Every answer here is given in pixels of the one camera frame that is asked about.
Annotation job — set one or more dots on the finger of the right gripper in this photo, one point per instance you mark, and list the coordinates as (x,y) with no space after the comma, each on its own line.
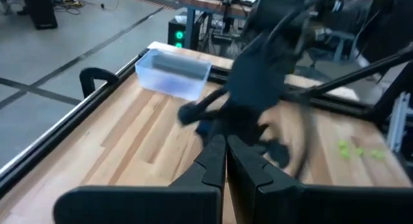
(278,153)

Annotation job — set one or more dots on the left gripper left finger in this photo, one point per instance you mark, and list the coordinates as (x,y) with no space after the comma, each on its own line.
(193,201)

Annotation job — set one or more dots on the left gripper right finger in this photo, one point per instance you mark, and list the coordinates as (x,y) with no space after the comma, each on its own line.
(274,201)

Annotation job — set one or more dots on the green plastic spider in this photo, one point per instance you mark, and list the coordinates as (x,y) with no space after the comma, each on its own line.
(345,153)

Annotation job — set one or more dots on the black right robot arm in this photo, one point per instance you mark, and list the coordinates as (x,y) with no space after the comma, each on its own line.
(258,72)

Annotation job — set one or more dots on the clear plastic bin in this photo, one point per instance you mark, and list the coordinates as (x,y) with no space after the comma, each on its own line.
(171,78)

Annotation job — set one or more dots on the black computer tower green lights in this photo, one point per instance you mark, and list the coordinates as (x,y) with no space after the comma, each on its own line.
(177,33)

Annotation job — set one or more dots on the silver aluminium extrusion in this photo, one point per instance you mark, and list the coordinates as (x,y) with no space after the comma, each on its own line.
(398,120)

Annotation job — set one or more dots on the grey office chair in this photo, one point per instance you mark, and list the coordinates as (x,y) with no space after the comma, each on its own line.
(338,40)

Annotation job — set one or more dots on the black table clamp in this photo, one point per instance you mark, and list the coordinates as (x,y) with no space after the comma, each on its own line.
(88,75)

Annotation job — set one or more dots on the person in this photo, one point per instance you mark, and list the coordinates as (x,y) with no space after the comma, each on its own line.
(355,14)

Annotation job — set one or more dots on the black floor box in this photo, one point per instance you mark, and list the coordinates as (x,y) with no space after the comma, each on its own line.
(40,9)

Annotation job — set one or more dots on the grey blue workbench frame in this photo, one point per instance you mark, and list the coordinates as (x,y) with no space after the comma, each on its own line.
(190,24)

